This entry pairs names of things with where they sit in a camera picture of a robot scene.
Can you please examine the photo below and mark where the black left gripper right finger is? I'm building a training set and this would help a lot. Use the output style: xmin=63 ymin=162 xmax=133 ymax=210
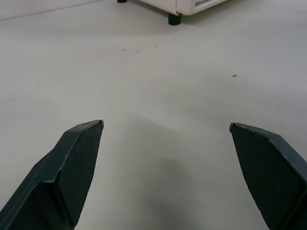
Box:
xmin=229 ymin=122 xmax=307 ymax=230

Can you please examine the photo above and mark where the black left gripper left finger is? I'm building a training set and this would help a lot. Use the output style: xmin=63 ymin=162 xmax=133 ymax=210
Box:
xmin=0 ymin=119 xmax=105 ymax=230

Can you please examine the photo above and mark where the white appliance with black feet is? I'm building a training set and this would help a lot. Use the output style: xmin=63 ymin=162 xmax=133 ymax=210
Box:
xmin=117 ymin=0 xmax=228 ymax=26

